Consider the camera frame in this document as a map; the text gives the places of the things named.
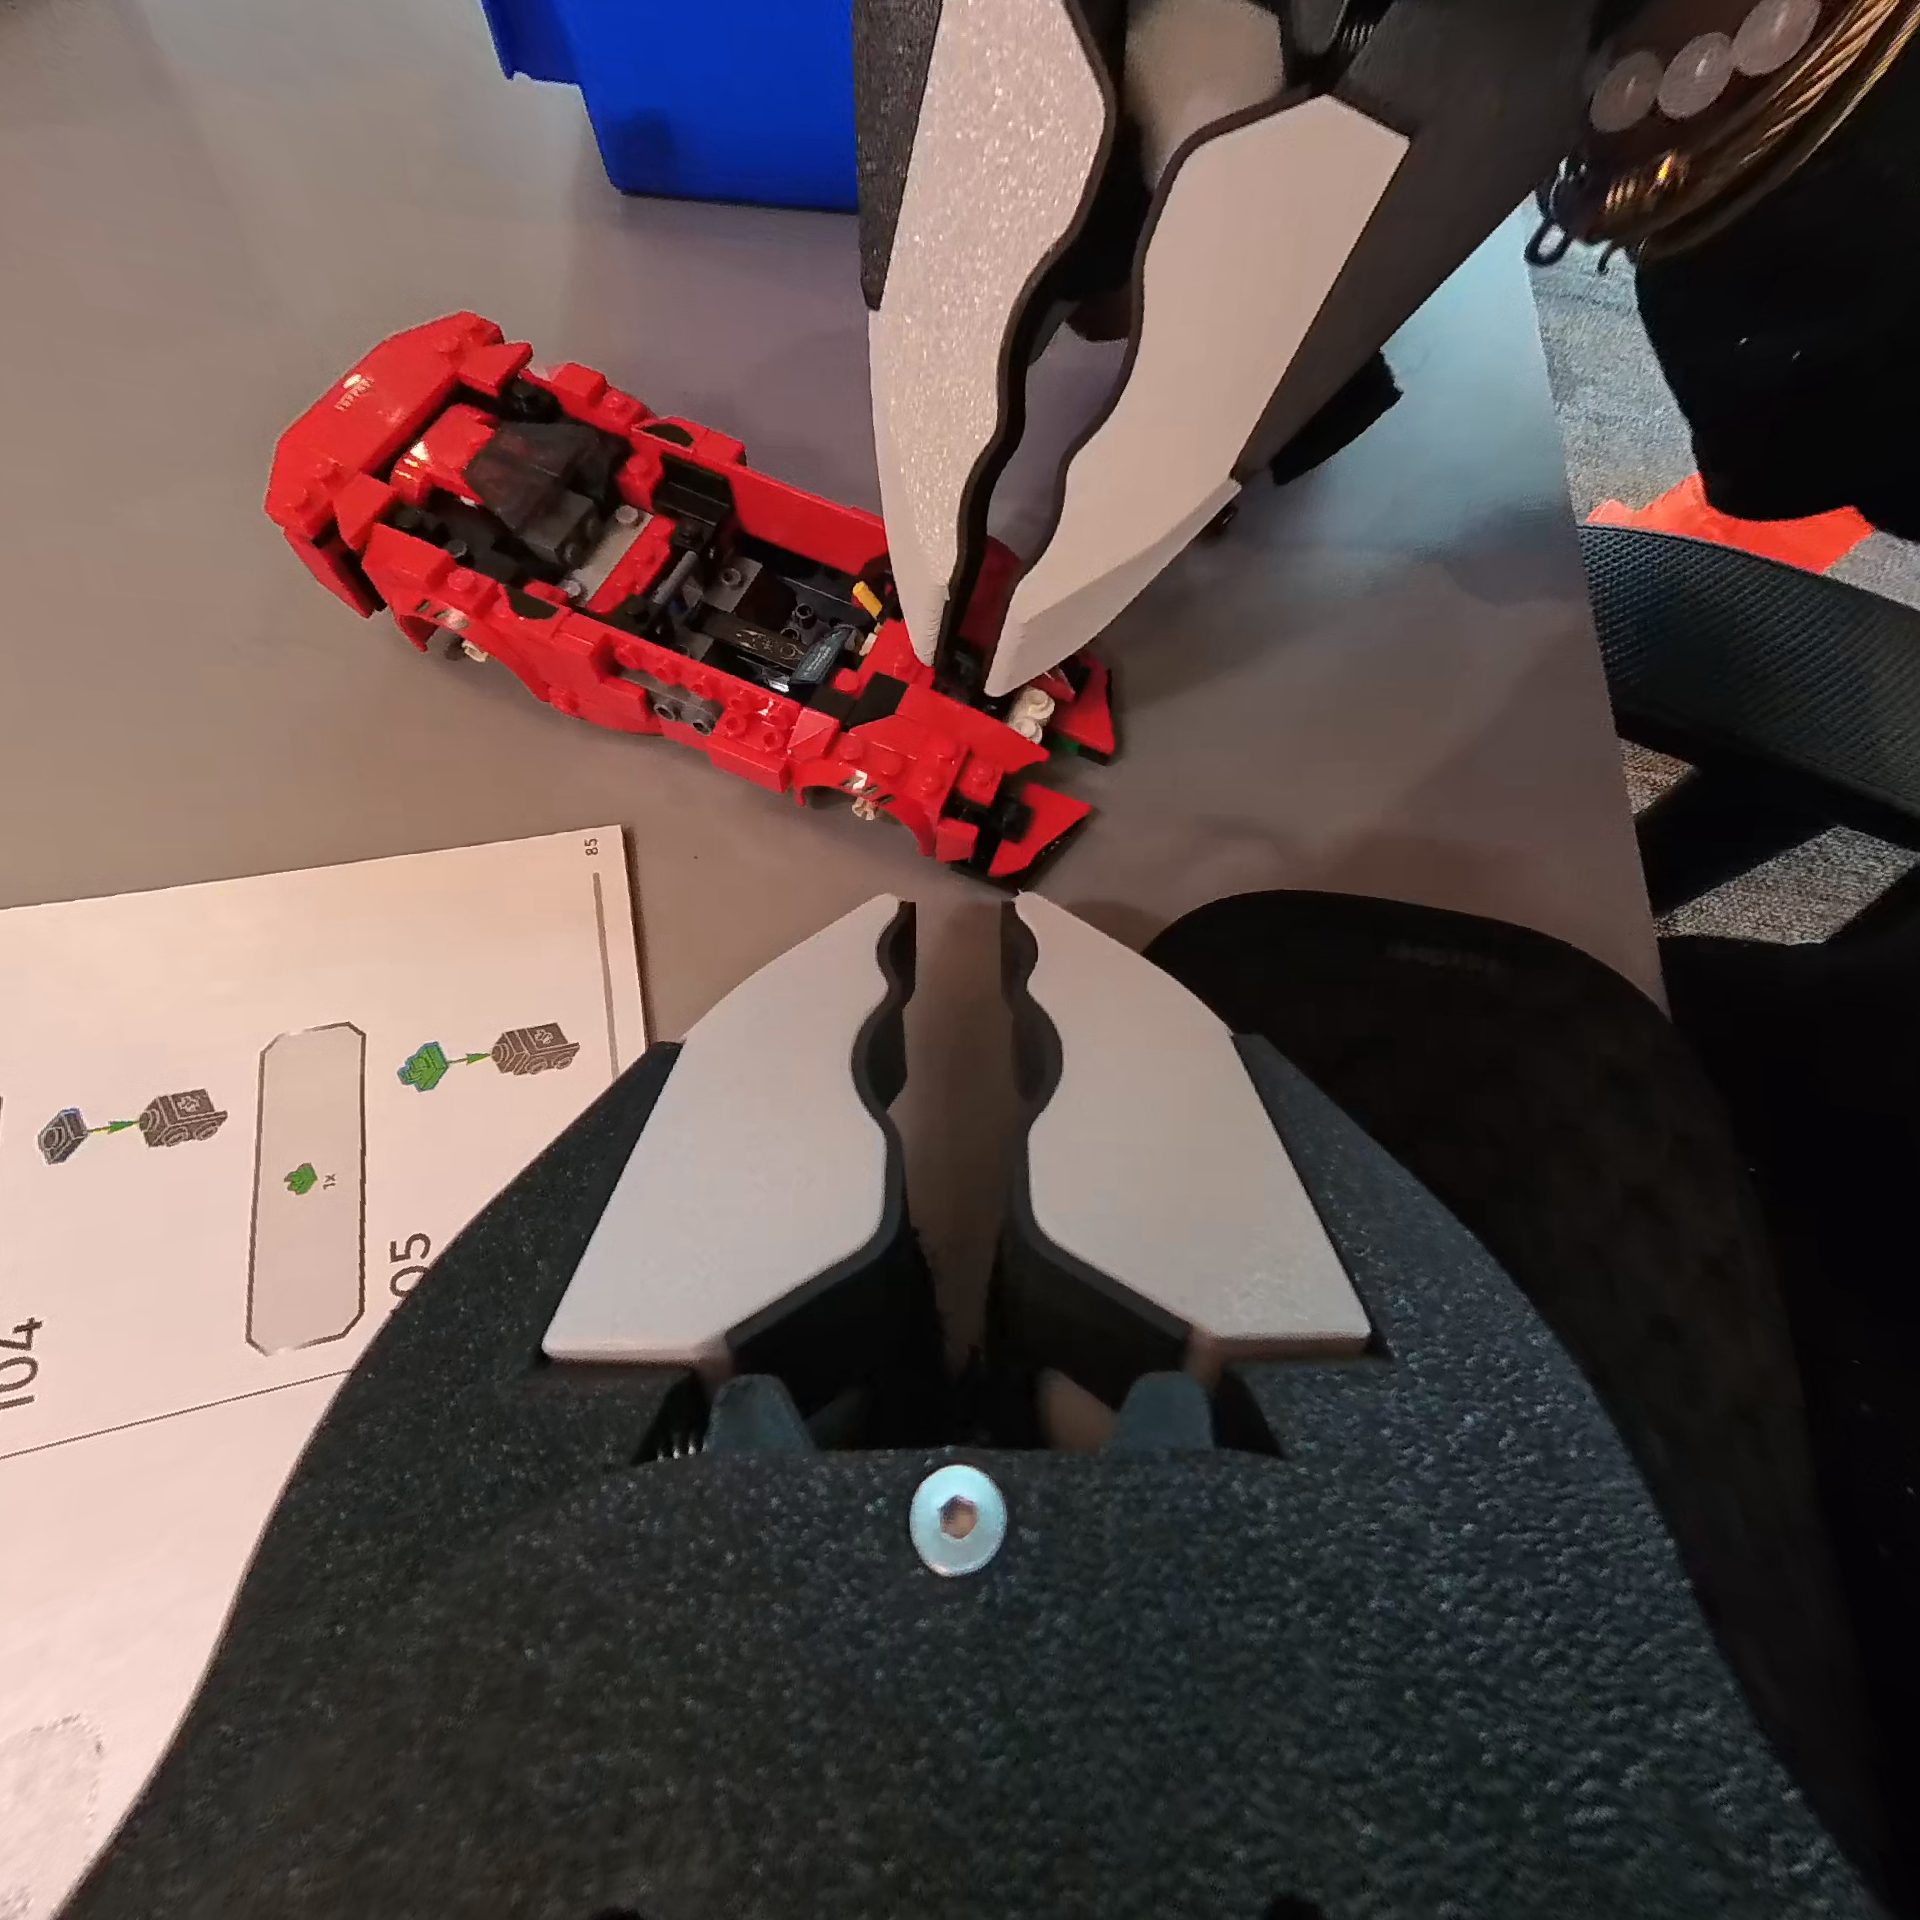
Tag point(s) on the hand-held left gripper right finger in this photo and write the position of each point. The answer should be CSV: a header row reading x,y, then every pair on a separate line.
x,y
1185,1200

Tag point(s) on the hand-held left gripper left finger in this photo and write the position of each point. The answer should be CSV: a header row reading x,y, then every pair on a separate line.
x,y
720,1200

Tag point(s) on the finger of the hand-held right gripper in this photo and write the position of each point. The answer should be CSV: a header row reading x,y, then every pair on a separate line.
x,y
973,225
1230,299

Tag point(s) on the blue plastic bin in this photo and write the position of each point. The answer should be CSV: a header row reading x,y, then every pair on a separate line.
x,y
720,106

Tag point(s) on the lego instruction booklet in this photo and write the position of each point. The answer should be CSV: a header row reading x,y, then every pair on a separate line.
x,y
180,975

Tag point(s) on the red lego car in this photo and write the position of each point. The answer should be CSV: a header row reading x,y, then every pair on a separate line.
x,y
323,481

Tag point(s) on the person's right forearm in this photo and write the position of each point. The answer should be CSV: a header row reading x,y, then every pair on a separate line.
x,y
1798,376

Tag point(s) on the black dimpled pad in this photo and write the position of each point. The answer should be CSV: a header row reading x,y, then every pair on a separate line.
x,y
1499,1019

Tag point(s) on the orange flat panel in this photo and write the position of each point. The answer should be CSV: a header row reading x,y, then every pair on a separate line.
x,y
1769,533

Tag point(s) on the black mesh office chair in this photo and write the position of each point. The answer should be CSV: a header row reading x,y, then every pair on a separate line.
x,y
1755,674

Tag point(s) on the person's black clothing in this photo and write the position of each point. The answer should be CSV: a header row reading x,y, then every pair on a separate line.
x,y
1845,1349

